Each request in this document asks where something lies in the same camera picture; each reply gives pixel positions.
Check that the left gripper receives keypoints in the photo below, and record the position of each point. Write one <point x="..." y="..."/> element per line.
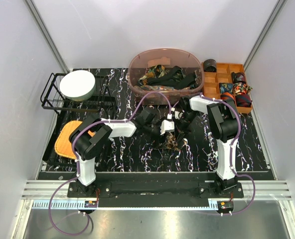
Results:
<point x="159" y="133"/>

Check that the brown floral patterned tie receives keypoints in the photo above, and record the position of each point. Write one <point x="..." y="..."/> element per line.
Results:
<point x="174" y="141"/>

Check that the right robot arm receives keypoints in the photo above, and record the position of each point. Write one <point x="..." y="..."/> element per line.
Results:
<point x="225" y="126"/>

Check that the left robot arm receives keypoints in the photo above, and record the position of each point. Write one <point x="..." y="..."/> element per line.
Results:
<point x="93" y="135"/>

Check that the black tie in tub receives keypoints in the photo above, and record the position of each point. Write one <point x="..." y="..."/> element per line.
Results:
<point x="188" y="81"/>

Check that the orange wooden divided tray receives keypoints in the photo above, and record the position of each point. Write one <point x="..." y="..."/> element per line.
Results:
<point x="229" y="82"/>

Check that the brown translucent plastic tub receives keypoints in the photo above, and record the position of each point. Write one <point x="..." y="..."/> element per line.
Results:
<point x="168" y="57"/>

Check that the orange striped rolled tie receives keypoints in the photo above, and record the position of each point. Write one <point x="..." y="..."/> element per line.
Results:
<point x="227" y="96"/>

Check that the blue patterned rolled tie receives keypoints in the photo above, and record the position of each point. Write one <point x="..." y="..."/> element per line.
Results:
<point x="226" y="87"/>

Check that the dark grey rolled tie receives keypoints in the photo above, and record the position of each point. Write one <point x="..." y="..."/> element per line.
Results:
<point x="210" y="65"/>

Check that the colourful patterned tie in tub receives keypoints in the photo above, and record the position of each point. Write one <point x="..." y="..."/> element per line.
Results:
<point x="159" y="77"/>

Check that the maroon striped rolled tie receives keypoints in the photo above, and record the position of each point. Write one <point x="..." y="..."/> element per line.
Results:
<point x="243" y="100"/>

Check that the red floral rolled tie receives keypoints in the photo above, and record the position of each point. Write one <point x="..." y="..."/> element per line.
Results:
<point x="241" y="88"/>

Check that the dark maroon rolled tie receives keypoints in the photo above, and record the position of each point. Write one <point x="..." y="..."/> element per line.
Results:
<point x="238" y="77"/>

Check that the white round container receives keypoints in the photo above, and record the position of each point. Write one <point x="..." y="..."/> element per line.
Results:
<point x="78" y="85"/>

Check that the orange woven bamboo tray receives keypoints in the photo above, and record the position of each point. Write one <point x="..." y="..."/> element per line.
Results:
<point x="63" y="147"/>

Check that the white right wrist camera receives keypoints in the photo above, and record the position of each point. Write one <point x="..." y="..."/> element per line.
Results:
<point x="178" y="115"/>

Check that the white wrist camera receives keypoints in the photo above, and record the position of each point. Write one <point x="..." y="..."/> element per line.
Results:
<point x="167" y="125"/>
<point x="178" y="115"/>

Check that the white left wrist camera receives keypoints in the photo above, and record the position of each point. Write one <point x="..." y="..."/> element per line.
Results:
<point x="167" y="125"/>

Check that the black wire dish rack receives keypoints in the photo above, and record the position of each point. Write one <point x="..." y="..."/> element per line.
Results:
<point x="100" y="100"/>

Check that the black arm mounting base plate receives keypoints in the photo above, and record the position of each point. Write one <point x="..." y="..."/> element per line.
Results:
<point x="194" y="184"/>

